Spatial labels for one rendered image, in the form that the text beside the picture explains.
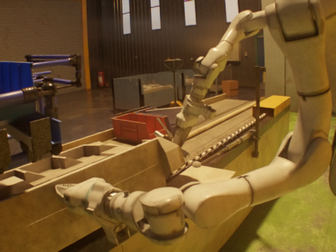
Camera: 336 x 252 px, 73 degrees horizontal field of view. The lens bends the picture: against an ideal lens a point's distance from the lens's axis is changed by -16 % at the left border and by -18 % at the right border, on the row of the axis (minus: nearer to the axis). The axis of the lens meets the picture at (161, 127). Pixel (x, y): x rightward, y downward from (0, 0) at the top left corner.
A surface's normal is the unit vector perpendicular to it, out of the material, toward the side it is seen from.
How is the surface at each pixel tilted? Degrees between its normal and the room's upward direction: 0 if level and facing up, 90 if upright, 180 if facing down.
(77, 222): 80
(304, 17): 96
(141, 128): 92
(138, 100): 90
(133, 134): 92
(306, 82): 106
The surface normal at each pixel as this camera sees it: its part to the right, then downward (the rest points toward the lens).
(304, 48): -0.46, 0.54
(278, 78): -0.62, 0.24
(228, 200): 0.49, 0.05
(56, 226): 0.76, -0.04
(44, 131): 0.78, 0.22
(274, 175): 0.15, -0.63
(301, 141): -0.90, -0.22
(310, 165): 0.04, 0.19
